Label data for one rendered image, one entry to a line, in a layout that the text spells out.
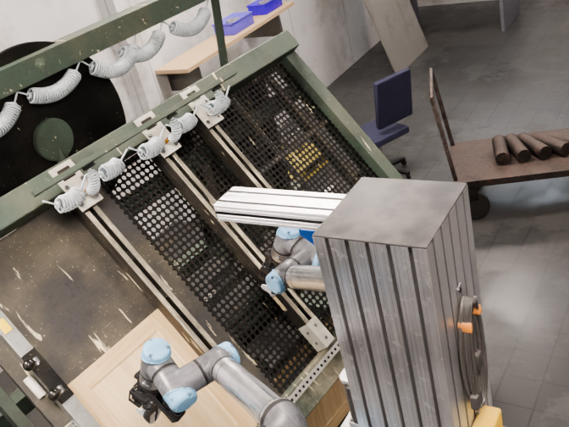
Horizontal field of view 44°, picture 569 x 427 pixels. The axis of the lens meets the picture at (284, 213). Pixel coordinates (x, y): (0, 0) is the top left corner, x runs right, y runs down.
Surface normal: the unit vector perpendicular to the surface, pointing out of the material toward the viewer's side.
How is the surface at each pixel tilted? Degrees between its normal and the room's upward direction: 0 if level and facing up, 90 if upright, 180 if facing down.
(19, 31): 90
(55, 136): 90
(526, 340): 0
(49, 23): 90
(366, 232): 0
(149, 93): 90
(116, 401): 53
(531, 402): 0
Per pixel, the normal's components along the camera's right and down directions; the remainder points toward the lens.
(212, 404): 0.49, -0.40
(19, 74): 0.78, 0.14
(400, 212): -0.22, -0.85
